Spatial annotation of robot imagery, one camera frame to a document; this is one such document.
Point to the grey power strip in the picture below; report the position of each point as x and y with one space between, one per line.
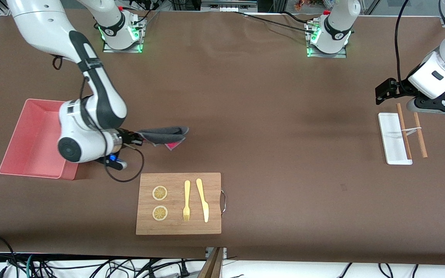
228 5

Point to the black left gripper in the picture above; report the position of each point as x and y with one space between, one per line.
399 88

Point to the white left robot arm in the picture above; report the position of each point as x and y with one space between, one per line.
444 58

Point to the bamboo cutting board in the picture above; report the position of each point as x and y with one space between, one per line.
178 227

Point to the white rectangular rack tray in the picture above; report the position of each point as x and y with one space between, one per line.
390 139

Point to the pink plastic bin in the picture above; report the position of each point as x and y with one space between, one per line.
29 143

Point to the toy lemon slice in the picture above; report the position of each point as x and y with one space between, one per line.
160 193
160 213

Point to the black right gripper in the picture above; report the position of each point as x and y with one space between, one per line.
126 137

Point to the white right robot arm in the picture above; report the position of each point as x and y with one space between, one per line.
33 23

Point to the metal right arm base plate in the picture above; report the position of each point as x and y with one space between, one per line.
139 38

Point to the yellow wooden fork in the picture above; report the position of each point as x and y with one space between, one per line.
187 193

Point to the wooden rack rod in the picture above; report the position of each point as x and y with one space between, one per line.
405 133
420 137

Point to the pink and grey microfibre cloth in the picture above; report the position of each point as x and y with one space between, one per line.
164 135

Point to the wooden plank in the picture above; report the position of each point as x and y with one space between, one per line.
211 266

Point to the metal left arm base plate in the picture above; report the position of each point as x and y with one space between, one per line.
311 52

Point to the yellow wooden knife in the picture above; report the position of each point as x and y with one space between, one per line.
204 208

